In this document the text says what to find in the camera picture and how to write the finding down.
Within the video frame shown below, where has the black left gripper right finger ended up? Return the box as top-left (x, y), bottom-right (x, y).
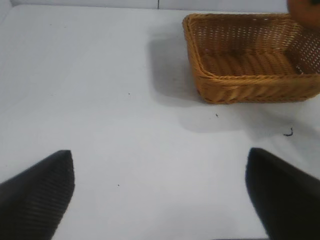
top-left (244, 147), bottom-right (320, 240)

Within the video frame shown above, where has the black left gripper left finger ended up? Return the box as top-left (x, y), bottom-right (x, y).
top-left (0, 149), bottom-right (76, 240)

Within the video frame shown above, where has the bumpy orange fruit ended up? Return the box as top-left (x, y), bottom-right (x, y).
top-left (286, 0), bottom-right (320, 26)

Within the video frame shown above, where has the brown woven wicker basket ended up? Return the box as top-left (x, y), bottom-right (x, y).
top-left (182, 12), bottom-right (320, 105)

